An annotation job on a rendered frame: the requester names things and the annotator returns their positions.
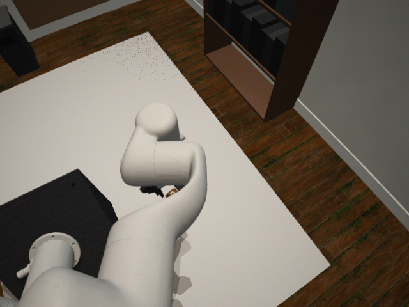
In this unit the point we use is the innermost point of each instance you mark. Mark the brown digit cube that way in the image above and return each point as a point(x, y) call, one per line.
point(171, 192)

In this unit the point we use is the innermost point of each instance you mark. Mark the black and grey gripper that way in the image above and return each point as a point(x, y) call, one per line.
point(153, 189)

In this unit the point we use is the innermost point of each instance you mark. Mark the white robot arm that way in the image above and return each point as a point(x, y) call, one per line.
point(137, 268)

